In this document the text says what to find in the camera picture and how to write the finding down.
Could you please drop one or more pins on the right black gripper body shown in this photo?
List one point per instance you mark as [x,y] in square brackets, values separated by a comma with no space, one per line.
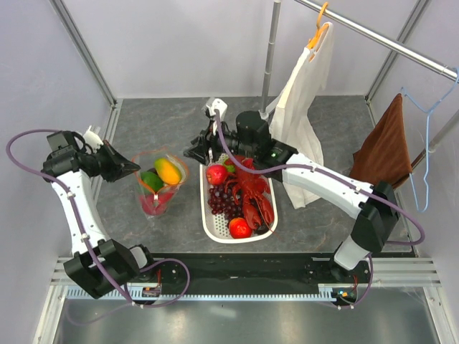
[219,142]

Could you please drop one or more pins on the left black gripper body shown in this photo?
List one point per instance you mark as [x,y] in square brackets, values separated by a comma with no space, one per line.
[95,170]

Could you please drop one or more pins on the yellow green mango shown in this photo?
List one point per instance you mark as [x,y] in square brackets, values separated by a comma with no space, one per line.
[167,171]

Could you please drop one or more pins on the green bell pepper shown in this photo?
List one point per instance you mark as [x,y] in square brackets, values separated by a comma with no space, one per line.
[152,180]

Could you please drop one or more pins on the clear zip top bag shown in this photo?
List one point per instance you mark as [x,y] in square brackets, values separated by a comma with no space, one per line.
[146,161]

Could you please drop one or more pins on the red apple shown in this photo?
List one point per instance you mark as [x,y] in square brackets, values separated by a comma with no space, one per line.
[156,203]

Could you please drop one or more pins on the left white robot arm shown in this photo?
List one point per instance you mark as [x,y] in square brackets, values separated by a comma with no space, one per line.
[99,264]

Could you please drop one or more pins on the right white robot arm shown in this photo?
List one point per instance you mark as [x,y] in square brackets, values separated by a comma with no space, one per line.
[373,208]

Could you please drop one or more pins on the dark grape bunch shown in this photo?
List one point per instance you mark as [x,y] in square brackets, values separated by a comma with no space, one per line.
[222,201]

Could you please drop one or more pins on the red crayfish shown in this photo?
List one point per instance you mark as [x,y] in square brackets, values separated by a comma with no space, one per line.
[254,191]

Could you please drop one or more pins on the white hanging shirt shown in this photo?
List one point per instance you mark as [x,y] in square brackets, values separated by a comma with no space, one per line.
[290,123]

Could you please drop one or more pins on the white plastic basket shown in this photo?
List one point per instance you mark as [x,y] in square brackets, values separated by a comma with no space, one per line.
[216,226]

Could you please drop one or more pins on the red tomato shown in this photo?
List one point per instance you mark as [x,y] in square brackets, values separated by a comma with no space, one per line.
[239,228]

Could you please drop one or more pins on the orange clothes hanger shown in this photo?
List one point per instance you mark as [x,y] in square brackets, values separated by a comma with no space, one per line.
[312,43]

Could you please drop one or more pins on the brown hanging towel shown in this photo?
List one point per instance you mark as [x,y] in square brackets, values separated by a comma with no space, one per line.
[384,155]

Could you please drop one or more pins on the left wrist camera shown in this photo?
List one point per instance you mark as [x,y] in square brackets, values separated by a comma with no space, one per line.
[92,138]

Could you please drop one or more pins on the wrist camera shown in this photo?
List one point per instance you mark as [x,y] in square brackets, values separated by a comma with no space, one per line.
[92,138]
[215,106]

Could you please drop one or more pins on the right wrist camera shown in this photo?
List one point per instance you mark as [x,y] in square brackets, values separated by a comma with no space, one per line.
[215,106]

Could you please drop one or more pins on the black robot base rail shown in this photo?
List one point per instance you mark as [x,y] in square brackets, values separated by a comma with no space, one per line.
[264,273]

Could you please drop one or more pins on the white slotted cable duct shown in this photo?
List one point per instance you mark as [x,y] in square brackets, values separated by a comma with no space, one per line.
[324,294]

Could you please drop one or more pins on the blue wire hanger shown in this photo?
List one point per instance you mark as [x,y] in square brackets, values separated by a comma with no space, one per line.
[431,144]

